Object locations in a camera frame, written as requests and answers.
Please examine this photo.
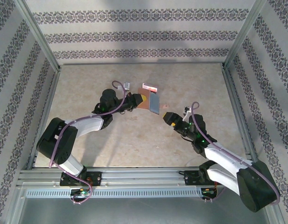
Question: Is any brown leather card holder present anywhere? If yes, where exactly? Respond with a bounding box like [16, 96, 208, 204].
[137, 88, 169, 115]

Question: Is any small red and teal box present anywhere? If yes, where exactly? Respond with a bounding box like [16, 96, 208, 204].
[141, 82, 159, 93]

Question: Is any grey metal panel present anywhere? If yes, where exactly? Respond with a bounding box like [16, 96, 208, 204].
[17, 195, 275, 224]

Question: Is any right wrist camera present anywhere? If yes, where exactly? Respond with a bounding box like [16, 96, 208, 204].
[183, 106, 194, 121]

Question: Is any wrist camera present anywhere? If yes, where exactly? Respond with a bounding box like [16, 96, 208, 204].
[118, 82, 132, 93]
[183, 106, 194, 121]

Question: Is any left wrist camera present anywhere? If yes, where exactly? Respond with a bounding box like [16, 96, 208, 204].
[118, 82, 132, 93]

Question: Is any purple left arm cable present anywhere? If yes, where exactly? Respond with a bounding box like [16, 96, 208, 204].
[48, 80, 127, 206]

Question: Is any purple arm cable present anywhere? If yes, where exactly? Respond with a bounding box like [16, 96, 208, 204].
[48, 80, 127, 206]
[191, 101, 281, 206]

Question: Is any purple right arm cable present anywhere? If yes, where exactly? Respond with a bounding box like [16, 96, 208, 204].
[191, 101, 281, 206]

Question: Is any aluminium side rail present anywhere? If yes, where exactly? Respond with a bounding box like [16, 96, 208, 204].
[26, 67, 62, 170]
[222, 65, 267, 168]

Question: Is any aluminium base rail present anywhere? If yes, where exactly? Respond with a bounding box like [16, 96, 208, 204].
[17, 166, 205, 187]

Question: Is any slotted metal cable duct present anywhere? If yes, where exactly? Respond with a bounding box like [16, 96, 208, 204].
[26, 188, 219, 199]

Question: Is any aluminium frame post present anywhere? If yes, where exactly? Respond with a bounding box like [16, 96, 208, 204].
[14, 0, 62, 73]
[223, 0, 268, 70]

